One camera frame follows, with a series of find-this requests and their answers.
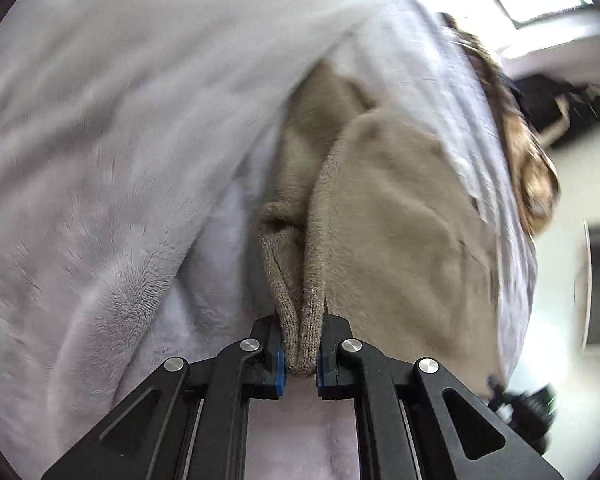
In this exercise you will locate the brown knit sweater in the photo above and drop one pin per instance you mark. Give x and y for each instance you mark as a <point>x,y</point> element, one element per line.
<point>405,235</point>

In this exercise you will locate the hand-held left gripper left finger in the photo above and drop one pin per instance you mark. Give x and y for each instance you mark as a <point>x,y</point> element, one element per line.
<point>280,372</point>

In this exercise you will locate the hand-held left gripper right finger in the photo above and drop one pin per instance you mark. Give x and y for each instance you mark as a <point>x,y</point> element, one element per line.
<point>320,372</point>

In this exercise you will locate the black clothes pile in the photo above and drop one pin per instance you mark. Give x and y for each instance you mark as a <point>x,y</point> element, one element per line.
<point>545,105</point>

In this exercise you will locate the lavender plush blanket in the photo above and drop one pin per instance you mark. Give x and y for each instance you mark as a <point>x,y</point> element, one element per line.
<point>105,160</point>

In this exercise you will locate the beige striped garment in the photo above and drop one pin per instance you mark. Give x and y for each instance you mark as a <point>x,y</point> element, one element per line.
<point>530,175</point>

